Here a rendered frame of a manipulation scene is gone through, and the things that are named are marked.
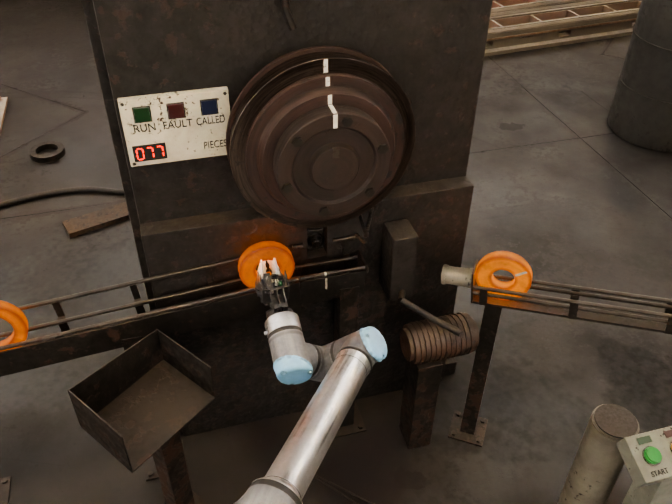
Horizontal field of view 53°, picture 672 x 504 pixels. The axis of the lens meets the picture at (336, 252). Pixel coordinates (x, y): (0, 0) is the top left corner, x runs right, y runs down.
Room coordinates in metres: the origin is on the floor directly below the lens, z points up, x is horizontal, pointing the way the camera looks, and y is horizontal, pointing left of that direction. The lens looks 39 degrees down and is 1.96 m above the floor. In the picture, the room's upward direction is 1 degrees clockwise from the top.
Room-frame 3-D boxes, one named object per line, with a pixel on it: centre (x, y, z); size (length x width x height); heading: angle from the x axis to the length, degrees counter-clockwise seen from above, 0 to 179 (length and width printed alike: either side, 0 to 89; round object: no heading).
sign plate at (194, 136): (1.50, 0.39, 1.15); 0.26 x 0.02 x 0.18; 106
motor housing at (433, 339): (1.45, -0.32, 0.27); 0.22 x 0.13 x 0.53; 106
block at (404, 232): (1.57, -0.19, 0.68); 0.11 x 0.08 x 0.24; 16
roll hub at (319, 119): (1.39, 0.01, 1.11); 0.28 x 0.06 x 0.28; 106
